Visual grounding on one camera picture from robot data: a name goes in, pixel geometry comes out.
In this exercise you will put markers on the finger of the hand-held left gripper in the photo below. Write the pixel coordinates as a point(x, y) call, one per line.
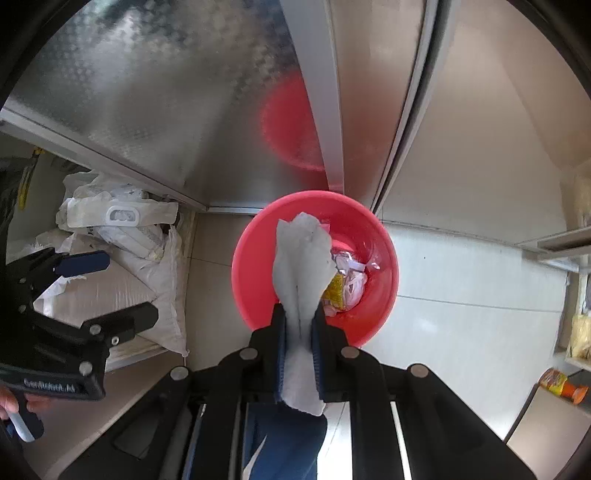
point(85, 263)
point(129, 318)

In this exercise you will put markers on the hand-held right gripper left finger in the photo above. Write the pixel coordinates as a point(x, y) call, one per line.
point(278, 360)

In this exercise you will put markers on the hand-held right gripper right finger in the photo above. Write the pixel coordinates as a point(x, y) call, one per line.
point(317, 360)

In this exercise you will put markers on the white paper towel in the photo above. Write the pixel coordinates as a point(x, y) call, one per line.
point(300, 277)

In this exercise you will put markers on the red plastic basin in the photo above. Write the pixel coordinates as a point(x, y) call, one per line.
point(383, 286)

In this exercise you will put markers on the person's left hand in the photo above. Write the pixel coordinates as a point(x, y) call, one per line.
point(9, 401)

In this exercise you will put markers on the white woven sack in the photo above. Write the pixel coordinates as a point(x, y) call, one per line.
point(115, 295)

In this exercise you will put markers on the yellow seasoning packet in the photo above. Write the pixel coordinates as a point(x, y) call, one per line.
point(333, 293)

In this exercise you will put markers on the person's blue trousers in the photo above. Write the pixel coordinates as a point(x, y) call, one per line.
point(286, 443)

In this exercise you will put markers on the crumpled plastic wrapper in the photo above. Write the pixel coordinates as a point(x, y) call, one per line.
point(353, 261)

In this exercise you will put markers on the embossed metal cabinet door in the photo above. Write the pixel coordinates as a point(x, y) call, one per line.
point(138, 92)

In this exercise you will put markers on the orange snack packet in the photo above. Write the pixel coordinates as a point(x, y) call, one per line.
point(561, 385)

